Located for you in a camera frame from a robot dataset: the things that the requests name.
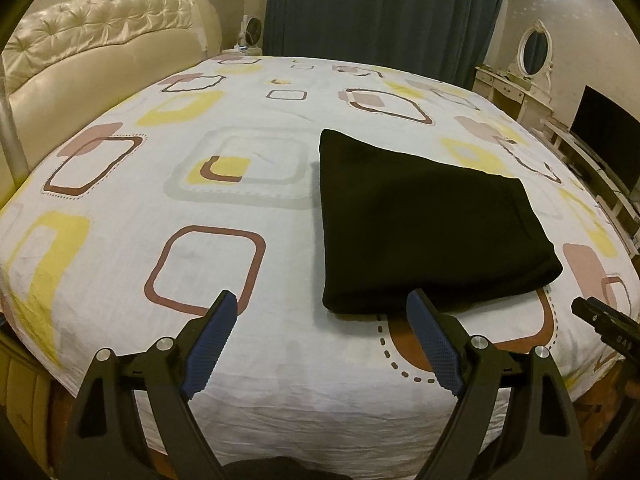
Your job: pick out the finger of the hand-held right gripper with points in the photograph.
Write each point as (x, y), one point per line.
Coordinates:
(607, 321)

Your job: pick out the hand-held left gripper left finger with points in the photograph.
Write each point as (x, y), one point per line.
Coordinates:
(210, 347)

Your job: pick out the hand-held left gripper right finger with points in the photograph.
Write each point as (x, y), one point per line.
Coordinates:
(437, 347)

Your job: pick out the black pants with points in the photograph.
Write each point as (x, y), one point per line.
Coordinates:
(415, 225)

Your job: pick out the bed with patterned sheet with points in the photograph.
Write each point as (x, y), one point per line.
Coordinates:
(210, 195)

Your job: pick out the white television stand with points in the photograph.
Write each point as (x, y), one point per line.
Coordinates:
(585, 165)

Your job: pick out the black flat screen television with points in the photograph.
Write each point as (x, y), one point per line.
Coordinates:
(610, 135)

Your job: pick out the cream bed base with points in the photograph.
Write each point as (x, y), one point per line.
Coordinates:
(22, 410)

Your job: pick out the white dressing table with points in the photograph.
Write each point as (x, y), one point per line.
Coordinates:
(507, 92)

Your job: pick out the oval white vanity mirror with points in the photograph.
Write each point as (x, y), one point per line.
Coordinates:
(535, 52)

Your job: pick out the white nightstand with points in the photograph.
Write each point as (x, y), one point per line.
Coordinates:
(240, 51)

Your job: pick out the cream tufted headboard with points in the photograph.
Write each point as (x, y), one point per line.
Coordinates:
(100, 50)

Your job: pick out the small white desk fan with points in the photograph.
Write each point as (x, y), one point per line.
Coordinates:
(252, 30)

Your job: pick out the dark teal curtain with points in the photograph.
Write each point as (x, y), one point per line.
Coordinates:
(385, 15)

